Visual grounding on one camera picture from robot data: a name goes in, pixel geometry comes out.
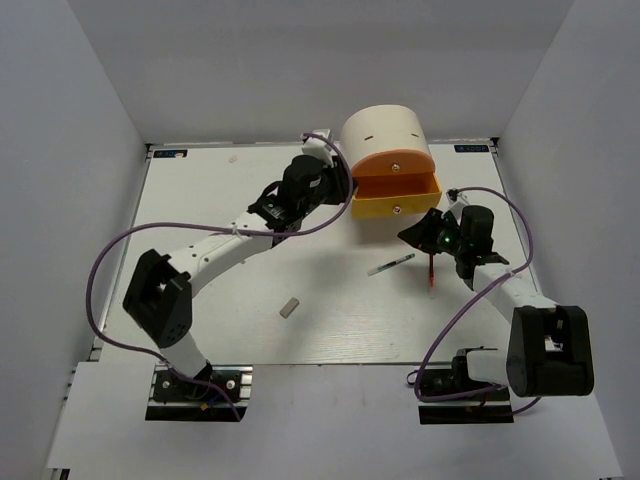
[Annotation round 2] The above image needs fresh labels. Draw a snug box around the white green pen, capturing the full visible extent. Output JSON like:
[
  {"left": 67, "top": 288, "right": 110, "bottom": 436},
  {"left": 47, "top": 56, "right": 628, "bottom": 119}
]
[{"left": 367, "top": 253, "right": 415, "bottom": 276}]

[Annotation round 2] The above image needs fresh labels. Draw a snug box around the red pen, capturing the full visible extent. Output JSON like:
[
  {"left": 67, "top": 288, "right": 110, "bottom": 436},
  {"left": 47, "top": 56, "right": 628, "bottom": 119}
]
[{"left": 428, "top": 254, "right": 435, "bottom": 294}]

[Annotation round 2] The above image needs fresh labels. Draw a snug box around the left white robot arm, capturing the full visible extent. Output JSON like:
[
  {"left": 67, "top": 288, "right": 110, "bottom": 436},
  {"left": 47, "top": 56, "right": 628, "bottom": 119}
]
[{"left": 123, "top": 154, "right": 350, "bottom": 399}]

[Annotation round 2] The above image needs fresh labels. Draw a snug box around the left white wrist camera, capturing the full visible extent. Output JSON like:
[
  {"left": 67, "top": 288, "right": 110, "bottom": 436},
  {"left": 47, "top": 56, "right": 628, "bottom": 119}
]
[{"left": 301, "top": 129, "right": 333, "bottom": 164}]

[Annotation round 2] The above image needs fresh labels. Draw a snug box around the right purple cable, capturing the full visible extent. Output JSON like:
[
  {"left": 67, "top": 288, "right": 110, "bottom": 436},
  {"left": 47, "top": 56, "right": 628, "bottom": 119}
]
[{"left": 414, "top": 186, "right": 532, "bottom": 416}]

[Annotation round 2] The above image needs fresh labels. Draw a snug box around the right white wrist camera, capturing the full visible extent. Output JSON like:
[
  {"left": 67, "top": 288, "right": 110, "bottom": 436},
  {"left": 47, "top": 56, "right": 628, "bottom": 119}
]
[{"left": 446, "top": 188, "right": 469, "bottom": 216}]

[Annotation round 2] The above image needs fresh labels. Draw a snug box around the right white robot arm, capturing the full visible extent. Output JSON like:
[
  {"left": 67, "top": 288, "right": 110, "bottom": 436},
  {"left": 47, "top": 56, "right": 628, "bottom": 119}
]
[{"left": 398, "top": 205, "right": 595, "bottom": 402}]

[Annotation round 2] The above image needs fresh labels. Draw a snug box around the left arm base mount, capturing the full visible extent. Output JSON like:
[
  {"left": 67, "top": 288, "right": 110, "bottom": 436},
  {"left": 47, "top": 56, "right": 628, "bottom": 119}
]
[{"left": 145, "top": 366, "right": 253, "bottom": 423}]

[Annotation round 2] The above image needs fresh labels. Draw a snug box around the right blue corner label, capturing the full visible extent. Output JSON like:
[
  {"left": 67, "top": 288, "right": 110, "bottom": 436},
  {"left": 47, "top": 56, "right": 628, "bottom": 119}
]
[{"left": 454, "top": 144, "right": 490, "bottom": 153}]

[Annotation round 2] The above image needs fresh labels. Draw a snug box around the round wooden drawer cabinet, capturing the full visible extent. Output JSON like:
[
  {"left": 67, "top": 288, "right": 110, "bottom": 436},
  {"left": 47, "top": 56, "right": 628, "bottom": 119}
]
[{"left": 339, "top": 105, "right": 442, "bottom": 219}]

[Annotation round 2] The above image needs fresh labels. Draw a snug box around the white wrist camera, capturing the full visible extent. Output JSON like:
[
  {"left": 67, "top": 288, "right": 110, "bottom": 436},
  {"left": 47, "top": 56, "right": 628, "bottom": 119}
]
[
  {"left": 301, "top": 129, "right": 333, "bottom": 164},
  {"left": 446, "top": 188, "right": 469, "bottom": 216}
]

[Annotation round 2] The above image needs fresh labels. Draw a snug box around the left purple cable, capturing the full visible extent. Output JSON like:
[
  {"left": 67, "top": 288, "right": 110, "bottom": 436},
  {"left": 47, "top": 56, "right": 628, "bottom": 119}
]
[{"left": 87, "top": 132, "right": 351, "bottom": 421}]

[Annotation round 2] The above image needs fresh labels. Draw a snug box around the left blue corner label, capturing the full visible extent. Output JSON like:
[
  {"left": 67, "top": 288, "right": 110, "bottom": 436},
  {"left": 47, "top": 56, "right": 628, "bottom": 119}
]
[{"left": 153, "top": 149, "right": 188, "bottom": 159}]

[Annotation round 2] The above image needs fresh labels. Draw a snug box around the blue corner label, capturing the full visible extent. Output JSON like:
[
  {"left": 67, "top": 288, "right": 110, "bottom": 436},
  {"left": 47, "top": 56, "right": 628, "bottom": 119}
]
[
  {"left": 454, "top": 144, "right": 490, "bottom": 153},
  {"left": 153, "top": 149, "right": 188, "bottom": 159}
]

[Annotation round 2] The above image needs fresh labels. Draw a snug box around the beige eraser block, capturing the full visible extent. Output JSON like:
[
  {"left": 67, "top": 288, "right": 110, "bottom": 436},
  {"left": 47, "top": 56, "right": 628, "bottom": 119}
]
[{"left": 279, "top": 297, "right": 300, "bottom": 319}]

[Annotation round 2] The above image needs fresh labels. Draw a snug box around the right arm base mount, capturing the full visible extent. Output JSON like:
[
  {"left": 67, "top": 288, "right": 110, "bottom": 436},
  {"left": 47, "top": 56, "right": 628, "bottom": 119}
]
[{"left": 406, "top": 349, "right": 514, "bottom": 426}]

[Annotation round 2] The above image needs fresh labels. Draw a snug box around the purple cable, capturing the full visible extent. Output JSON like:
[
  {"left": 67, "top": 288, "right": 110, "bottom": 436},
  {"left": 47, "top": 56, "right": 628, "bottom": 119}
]
[
  {"left": 87, "top": 132, "right": 351, "bottom": 421},
  {"left": 414, "top": 186, "right": 532, "bottom": 416}
]

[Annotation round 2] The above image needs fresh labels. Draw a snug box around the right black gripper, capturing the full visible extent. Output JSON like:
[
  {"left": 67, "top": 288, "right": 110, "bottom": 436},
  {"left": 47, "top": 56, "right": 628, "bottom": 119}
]
[{"left": 399, "top": 207, "right": 469, "bottom": 257}]

